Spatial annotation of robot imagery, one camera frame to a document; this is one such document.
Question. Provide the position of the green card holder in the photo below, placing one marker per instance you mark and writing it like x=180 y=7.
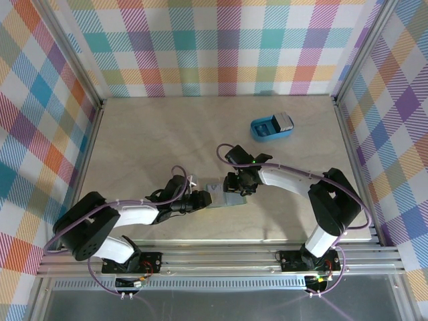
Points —
x=217 y=197

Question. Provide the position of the blue card tray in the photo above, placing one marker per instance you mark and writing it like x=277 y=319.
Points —
x=265 y=137

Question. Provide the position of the stack of credit cards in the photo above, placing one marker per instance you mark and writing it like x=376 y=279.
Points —
x=282 y=122

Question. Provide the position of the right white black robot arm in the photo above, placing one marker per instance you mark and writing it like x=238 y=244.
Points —
x=287 y=180

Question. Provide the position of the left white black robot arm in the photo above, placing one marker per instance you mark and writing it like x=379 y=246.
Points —
x=137 y=214

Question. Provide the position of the perforated metal strip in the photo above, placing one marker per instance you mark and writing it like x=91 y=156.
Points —
x=217 y=284

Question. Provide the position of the grey metal sheet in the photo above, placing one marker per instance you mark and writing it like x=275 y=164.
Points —
x=217 y=304

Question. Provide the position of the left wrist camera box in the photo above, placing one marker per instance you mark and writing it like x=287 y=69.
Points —
x=193 y=181

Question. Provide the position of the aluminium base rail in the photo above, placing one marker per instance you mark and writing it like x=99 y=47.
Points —
x=217 y=261

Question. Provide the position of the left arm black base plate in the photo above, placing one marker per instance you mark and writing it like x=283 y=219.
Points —
x=150 y=262

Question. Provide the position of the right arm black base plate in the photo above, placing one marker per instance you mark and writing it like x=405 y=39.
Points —
x=291 y=262

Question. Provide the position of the aluminium table side rail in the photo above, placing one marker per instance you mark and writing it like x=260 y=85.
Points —
x=351 y=150
x=87 y=154

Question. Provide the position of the aluminium frame post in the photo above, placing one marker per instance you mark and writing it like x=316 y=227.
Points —
x=76 y=57
x=361 y=50

